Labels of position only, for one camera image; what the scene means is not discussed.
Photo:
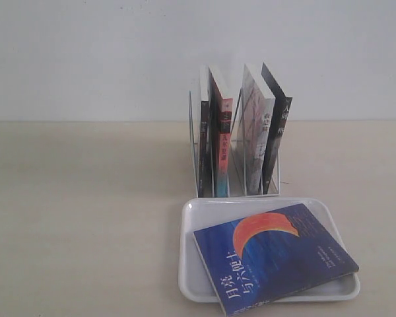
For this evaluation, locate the grey white book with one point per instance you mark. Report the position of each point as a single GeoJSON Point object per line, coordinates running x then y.
{"type": "Point", "coordinates": [253, 121]}

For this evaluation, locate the blue moon book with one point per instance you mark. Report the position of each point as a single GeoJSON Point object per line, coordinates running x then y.
{"type": "Point", "coordinates": [261, 258]}

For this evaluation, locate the black book leftmost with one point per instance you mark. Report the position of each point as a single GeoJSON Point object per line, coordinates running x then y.
{"type": "Point", "coordinates": [203, 111]}

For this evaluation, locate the black book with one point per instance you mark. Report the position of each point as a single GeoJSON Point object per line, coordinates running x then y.
{"type": "Point", "coordinates": [203, 111]}
{"type": "Point", "coordinates": [280, 114]}

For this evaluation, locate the red spine book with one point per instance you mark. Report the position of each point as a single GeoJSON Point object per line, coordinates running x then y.
{"type": "Point", "coordinates": [221, 105]}

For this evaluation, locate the black book rightmost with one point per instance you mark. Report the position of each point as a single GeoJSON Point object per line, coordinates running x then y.
{"type": "Point", "coordinates": [280, 114]}

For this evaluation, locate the white plastic tray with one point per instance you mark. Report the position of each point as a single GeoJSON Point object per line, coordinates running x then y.
{"type": "Point", "coordinates": [200, 213]}

